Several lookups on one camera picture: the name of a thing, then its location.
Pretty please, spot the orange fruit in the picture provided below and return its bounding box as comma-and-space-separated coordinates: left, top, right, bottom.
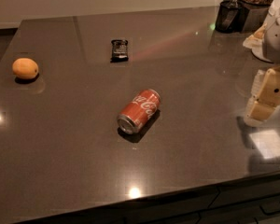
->
12, 58, 39, 79

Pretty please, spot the drawer handle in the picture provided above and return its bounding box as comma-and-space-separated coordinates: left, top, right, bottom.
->
259, 202, 280, 217

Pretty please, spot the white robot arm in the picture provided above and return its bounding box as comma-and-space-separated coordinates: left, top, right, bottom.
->
243, 0, 280, 127

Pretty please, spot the black snack packet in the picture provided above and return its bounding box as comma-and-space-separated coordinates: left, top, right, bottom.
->
111, 39, 129, 62

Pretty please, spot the red coke can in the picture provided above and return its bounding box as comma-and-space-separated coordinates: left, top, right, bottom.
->
117, 89, 161, 134

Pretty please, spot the black mesh cup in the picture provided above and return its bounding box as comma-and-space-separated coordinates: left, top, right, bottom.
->
215, 1, 241, 33

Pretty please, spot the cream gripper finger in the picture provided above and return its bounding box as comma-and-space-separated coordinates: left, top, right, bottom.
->
245, 98, 275, 121
256, 65, 280, 106

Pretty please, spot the dark box with snacks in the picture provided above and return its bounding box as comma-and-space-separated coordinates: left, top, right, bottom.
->
225, 0, 273, 32

